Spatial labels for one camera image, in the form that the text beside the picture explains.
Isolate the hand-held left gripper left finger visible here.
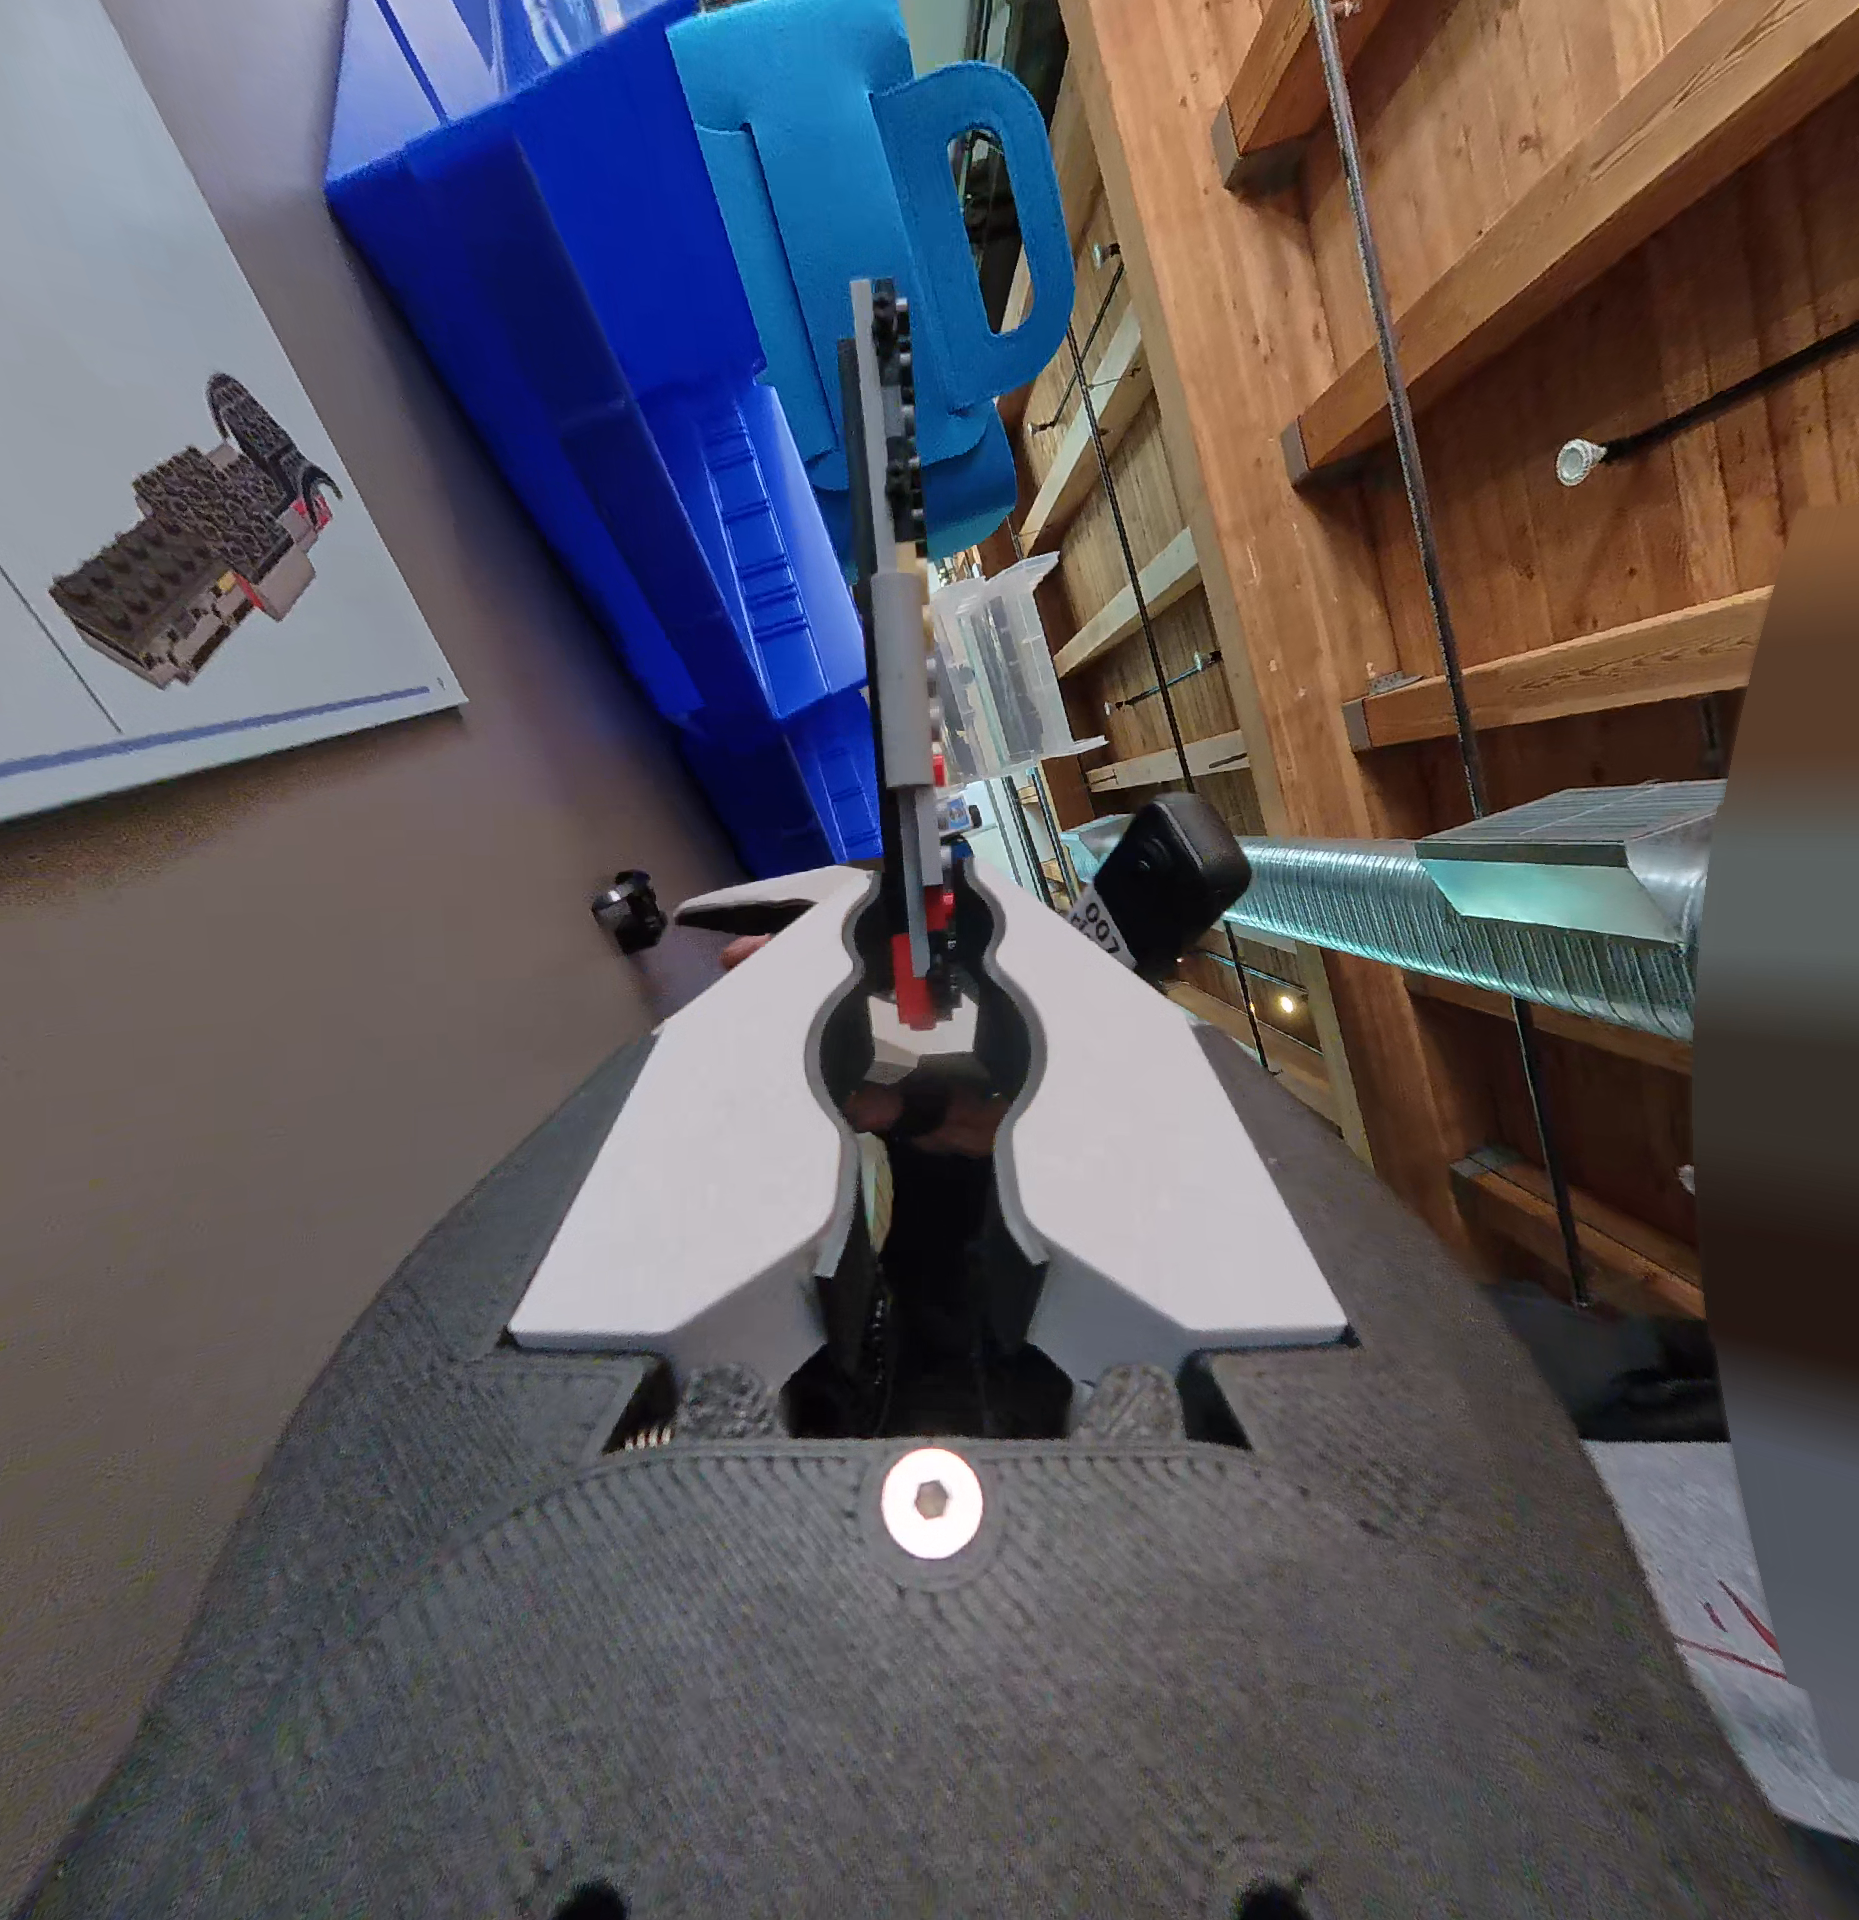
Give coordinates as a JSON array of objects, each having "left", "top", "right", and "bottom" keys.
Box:
[{"left": 507, "top": 866, "right": 879, "bottom": 1350}]

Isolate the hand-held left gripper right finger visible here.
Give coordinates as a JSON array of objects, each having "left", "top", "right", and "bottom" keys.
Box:
[{"left": 958, "top": 869, "right": 1350, "bottom": 1345}]

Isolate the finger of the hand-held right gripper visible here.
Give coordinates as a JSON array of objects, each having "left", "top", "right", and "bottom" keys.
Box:
[
  {"left": 865, "top": 998, "right": 994, "bottom": 1086},
  {"left": 671, "top": 876, "right": 863, "bottom": 936}
]

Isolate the grey red toy brick model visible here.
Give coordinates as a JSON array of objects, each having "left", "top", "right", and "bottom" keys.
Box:
[{"left": 838, "top": 275, "right": 973, "bottom": 1029}]

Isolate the person's right forearm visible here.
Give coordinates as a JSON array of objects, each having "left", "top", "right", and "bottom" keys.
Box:
[{"left": 1498, "top": 1282, "right": 1726, "bottom": 1444}]

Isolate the grey-brown desk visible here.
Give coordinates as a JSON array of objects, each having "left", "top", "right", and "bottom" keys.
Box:
[{"left": 0, "top": 0, "right": 809, "bottom": 1877}]

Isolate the person's right hand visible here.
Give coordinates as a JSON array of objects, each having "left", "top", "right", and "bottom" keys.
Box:
[{"left": 845, "top": 1076, "right": 1020, "bottom": 1158}]

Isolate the blue plastic bin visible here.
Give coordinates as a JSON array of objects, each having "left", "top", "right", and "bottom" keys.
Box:
[
  {"left": 325, "top": 0, "right": 872, "bottom": 720},
  {"left": 681, "top": 681, "right": 885, "bottom": 877}
]

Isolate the clear plastic organizer box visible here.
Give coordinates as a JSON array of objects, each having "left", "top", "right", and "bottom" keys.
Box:
[{"left": 930, "top": 552, "right": 1110, "bottom": 784}]

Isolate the teal plastic bin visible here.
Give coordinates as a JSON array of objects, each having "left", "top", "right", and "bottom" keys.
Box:
[{"left": 665, "top": 0, "right": 1078, "bottom": 559}]

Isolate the brick instruction booklet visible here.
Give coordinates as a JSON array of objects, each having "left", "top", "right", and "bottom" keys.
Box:
[{"left": 0, "top": 0, "right": 469, "bottom": 832}]

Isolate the silver spiral air duct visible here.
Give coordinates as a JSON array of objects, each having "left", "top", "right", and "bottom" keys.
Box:
[{"left": 1065, "top": 780, "right": 1728, "bottom": 1040}]

